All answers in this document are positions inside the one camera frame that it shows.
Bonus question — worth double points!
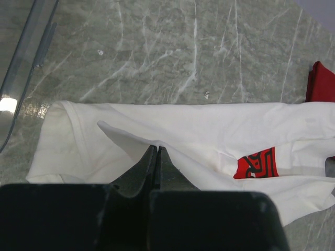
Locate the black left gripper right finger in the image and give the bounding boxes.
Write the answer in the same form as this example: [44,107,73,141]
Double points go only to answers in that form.
[148,146,290,251]

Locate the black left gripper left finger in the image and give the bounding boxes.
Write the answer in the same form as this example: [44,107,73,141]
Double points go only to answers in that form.
[1,146,157,250]

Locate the white t shirt red print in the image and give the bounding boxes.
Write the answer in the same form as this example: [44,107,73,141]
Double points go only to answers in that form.
[27,101,334,225]

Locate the folded red t shirt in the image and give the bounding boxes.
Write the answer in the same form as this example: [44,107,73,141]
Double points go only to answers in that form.
[305,61,335,160]

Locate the clear plastic bin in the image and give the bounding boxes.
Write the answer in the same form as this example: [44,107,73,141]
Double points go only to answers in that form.
[1,1,59,151]

